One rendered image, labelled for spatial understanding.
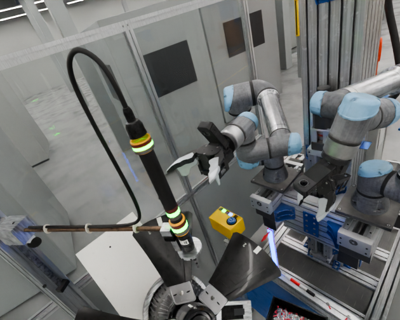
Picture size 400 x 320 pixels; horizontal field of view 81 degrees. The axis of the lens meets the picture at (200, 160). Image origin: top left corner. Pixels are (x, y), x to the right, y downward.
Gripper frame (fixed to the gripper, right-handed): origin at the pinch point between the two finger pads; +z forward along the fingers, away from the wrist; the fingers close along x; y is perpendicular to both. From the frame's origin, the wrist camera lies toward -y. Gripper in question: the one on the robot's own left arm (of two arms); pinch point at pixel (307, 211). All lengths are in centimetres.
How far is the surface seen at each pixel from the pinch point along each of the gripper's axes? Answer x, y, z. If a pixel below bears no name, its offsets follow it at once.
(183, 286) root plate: 9.7, -36.0, 28.1
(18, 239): 44, -80, 18
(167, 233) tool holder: 11.3, -40.8, 0.7
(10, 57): 84, -71, -30
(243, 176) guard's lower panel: 89, 59, 68
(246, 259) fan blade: 8.6, -10.6, 28.5
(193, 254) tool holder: 5.9, -35.5, 6.4
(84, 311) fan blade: 12, -64, 21
